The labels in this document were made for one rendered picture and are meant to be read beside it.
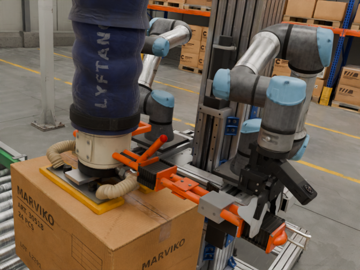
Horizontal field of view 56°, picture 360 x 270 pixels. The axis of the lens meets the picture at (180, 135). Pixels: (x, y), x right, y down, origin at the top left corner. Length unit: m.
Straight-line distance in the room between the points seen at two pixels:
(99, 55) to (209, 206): 0.51
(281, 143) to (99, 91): 0.54
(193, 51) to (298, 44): 8.34
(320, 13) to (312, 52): 6.98
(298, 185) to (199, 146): 0.96
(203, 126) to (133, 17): 0.78
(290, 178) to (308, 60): 0.51
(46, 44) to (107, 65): 3.52
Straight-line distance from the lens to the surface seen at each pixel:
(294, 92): 0.71
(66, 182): 1.17
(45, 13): 4.46
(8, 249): 1.81
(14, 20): 11.28
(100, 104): 1.02
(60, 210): 1.10
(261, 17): 1.54
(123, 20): 0.98
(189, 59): 9.51
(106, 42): 0.98
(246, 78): 0.83
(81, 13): 1.00
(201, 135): 1.64
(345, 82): 7.98
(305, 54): 1.16
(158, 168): 1.00
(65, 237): 1.13
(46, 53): 4.51
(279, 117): 0.72
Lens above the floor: 1.67
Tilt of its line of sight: 21 degrees down
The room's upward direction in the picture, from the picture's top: 7 degrees clockwise
